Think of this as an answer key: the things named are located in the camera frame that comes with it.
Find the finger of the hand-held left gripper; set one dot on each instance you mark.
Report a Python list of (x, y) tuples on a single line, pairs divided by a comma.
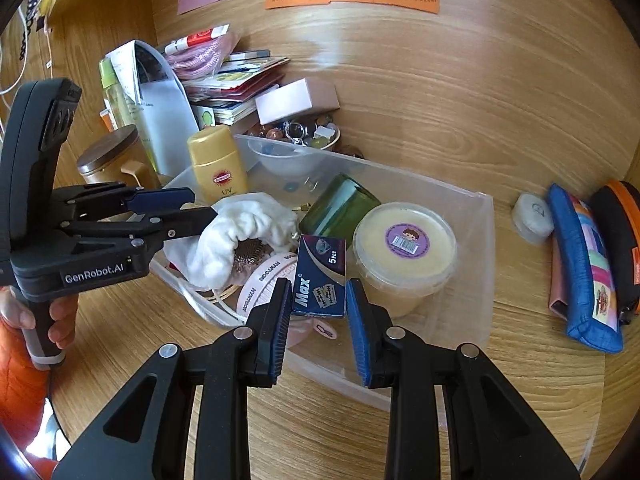
[(185, 220), (160, 199)]

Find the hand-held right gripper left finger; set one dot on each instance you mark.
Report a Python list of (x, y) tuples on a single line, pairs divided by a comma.
[(280, 332)]

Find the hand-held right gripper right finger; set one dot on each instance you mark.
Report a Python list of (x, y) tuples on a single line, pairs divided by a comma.
[(357, 332)]

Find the white cloth pouch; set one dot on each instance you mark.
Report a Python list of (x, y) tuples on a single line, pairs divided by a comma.
[(230, 230)]

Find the clear plastic storage box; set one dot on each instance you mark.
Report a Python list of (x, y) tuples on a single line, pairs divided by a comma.
[(325, 370)]

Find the pink round portable fan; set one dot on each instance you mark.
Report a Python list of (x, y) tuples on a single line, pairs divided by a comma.
[(260, 285)]

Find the blue razor blade box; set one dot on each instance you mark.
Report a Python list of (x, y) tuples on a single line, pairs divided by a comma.
[(317, 275)]

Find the dark green glass bottle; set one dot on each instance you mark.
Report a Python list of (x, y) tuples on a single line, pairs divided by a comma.
[(335, 205)]

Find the person's left hand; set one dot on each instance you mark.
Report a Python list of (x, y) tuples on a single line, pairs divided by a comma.
[(15, 310)]

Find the yellow sunscreen bottle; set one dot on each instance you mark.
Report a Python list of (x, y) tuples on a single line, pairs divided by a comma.
[(217, 165)]

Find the brown mug with lid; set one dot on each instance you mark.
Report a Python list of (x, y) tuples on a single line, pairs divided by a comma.
[(110, 155)]

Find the small orange box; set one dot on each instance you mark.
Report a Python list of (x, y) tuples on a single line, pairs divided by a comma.
[(106, 121)]

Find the clear lidded cream tub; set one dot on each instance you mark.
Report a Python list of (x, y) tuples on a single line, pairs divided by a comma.
[(405, 260)]

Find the white file holder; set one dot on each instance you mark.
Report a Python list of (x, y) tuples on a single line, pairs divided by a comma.
[(165, 110)]

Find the tall green spray bottle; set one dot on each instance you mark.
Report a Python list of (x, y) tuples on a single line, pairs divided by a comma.
[(117, 105)]

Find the stack of paper packets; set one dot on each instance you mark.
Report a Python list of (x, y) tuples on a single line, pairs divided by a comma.
[(240, 85)]

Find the small white brown box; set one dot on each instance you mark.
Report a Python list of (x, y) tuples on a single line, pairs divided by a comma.
[(295, 102)]

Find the bowl of beads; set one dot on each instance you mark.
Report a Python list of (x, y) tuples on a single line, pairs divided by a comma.
[(325, 140)]

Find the pink wallet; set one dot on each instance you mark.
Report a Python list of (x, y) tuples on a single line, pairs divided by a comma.
[(556, 285)]

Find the small white round container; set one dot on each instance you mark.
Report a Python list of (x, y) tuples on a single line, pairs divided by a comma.
[(532, 217)]

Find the blue zip pouch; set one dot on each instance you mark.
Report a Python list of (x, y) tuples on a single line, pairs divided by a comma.
[(575, 270)]

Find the black case with orange zip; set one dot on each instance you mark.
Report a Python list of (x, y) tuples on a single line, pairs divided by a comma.
[(617, 220)]

